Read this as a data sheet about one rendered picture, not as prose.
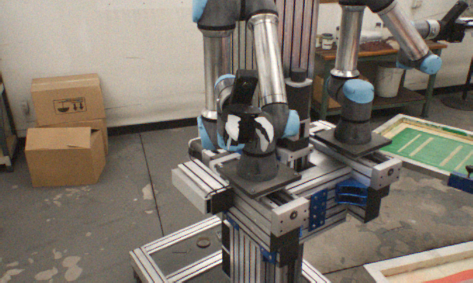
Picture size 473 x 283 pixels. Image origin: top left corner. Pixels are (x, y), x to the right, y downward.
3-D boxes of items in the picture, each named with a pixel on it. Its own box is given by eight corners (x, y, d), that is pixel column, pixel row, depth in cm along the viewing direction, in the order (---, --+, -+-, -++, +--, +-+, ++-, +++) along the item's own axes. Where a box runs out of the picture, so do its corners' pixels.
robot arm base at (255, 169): (229, 167, 151) (228, 143, 147) (261, 156, 159) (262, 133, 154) (253, 186, 139) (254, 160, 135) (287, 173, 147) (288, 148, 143)
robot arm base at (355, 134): (326, 134, 176) (328, 112, 172) (350, 126, 184) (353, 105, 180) (354, 148, 165) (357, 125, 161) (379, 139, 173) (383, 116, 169)
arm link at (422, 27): (391, 40, 179) (395, 19, 175) (416, 39, 181) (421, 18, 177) (402, 44, 172) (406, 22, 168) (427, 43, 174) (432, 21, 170)
